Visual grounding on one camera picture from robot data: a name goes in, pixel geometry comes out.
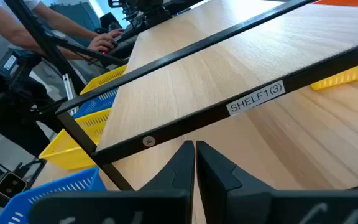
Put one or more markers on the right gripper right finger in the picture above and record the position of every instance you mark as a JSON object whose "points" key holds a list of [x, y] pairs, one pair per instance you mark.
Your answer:
{"points": [[244, 205]]}

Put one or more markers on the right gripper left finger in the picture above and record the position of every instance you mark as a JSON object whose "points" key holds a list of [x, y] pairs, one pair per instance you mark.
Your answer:
{"points": [[166, 202]]}

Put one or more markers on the blue plastic basket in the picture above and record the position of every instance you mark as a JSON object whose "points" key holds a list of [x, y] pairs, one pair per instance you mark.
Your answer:
{"points": [[92, 107], [73, 183]]}

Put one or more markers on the yellow plastic basket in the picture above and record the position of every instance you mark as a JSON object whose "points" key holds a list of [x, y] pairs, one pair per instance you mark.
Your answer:
{"points": [[346, 76], [101, 81], [64, 152]]}

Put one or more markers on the orange plastic basket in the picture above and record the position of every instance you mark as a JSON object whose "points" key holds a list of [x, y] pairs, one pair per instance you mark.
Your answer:
{"points": [[343, 2]]}

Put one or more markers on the person's forearm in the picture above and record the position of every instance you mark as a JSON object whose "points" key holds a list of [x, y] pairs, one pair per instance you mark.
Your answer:
{"points": [[20, 31], [64, 21]]}

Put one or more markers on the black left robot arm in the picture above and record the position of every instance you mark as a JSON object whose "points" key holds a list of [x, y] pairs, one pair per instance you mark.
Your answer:
{"points": [[11, 102]]}

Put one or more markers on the white shelf label sticker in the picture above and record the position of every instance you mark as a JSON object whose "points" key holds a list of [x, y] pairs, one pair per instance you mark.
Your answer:
{"points": [[255, 98]]}

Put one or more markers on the silver aluminium extrusion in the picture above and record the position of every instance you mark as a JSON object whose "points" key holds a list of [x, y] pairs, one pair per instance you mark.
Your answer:
{"points": [[68, 90]]}

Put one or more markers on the small black box device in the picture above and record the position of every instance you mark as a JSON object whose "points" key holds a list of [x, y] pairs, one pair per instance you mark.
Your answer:
{"points": [[11, 185]]}

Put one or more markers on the person's hand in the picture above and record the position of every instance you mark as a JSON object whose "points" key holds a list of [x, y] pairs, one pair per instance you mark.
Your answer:
{"points": [[102, 42], [115, 32]]}

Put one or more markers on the black background equipment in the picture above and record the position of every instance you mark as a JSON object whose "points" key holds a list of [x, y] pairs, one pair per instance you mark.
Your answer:
{"points": [[141, 9]]}

